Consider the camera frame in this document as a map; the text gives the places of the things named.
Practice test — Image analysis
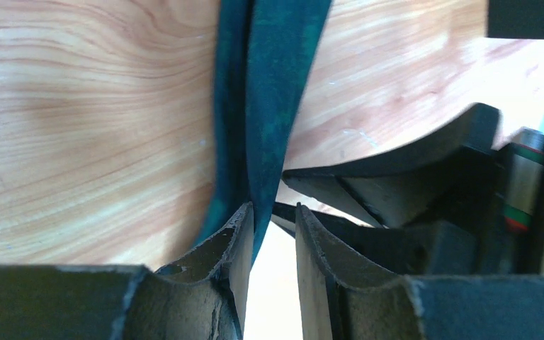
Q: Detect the black gift box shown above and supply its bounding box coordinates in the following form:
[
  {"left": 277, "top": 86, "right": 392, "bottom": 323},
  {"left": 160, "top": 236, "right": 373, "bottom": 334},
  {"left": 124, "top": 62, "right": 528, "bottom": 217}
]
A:
[{"left": 486, "top": 0, "right": 544, "bottom": 40}]

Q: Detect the dark green tie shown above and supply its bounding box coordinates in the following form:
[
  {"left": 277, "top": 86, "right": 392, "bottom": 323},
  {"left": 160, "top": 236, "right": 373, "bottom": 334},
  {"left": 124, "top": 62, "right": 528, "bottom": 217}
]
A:
[{"left": 197, "top": 0, "right": 331, "bottom": 251}]

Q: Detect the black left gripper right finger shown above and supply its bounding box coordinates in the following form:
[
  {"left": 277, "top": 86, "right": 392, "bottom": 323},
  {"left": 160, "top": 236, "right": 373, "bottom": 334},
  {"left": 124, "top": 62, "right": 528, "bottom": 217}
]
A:
[{"left": 295, "top": 205, "right": 544, "bottom": 339}]

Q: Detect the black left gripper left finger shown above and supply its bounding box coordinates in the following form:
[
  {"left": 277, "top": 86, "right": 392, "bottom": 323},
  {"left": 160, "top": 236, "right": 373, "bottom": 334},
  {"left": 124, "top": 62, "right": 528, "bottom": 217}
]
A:
[{"left": 0, "top": 203, "right": 254, "bottom": 339}]

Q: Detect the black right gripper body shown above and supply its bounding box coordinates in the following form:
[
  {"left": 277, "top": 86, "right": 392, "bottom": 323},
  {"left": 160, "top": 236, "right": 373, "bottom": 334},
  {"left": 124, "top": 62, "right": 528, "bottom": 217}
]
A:
[{"left": 408, "top": 128, "right": 544, "bottom": 275}]

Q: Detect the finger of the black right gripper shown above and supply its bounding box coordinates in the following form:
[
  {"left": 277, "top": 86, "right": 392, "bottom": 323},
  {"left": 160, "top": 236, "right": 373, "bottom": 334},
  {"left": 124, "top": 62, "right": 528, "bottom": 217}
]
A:
[
  {"left": 282, "top": 103, "right": 500, "bottom": 228},
  {"left": 270, "top": 201, "right": 437, "bottom": 278}
]

